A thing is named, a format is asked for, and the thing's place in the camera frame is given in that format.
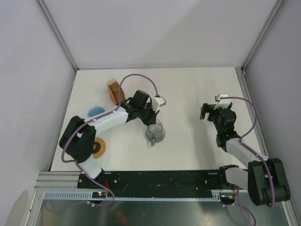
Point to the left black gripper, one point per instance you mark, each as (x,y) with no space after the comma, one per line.
(152,119)

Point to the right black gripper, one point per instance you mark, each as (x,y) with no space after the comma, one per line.
(206,108)

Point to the glass coffee server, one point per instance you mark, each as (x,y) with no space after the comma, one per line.
(155,133)

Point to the blue ribbed dripper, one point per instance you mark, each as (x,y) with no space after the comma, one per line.
(95,111)

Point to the wooden ring dripper stand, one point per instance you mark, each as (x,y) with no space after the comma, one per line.
(99,148)

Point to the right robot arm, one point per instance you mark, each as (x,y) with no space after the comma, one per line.
(264,178)

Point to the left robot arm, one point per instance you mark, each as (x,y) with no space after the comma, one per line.
(79,136)

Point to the orange coffee filter holder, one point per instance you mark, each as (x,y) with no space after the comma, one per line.
(109,89)

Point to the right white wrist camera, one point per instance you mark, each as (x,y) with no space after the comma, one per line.
(223,101)

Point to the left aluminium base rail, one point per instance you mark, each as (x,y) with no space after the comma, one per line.
(57,180)

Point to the grey slotted cable duct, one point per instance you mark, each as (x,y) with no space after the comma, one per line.
(213,196)

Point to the right aluminium frame post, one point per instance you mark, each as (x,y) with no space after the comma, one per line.
(274,13)

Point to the aluminium frame post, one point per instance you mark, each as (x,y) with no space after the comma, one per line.
(57,34)
(274,13)

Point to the left aluminium frame post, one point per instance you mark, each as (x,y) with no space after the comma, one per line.
(57,34)

